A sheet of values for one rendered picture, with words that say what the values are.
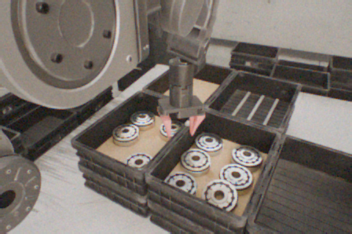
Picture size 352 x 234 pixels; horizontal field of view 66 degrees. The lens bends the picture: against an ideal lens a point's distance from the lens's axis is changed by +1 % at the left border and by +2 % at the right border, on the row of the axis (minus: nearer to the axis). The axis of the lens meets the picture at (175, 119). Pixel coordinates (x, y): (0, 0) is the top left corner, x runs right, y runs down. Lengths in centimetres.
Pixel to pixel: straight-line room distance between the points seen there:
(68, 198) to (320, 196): 85
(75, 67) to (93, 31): 3
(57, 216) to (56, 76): 88
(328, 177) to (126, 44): 88
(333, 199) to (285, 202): 15
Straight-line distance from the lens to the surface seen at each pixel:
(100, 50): 22
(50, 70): 19
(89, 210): 103
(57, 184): 114
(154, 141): 103
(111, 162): 83
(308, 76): 237
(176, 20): 35
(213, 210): 71
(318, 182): 100
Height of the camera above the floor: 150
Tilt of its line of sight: 36 degrees down
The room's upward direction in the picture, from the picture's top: straight up
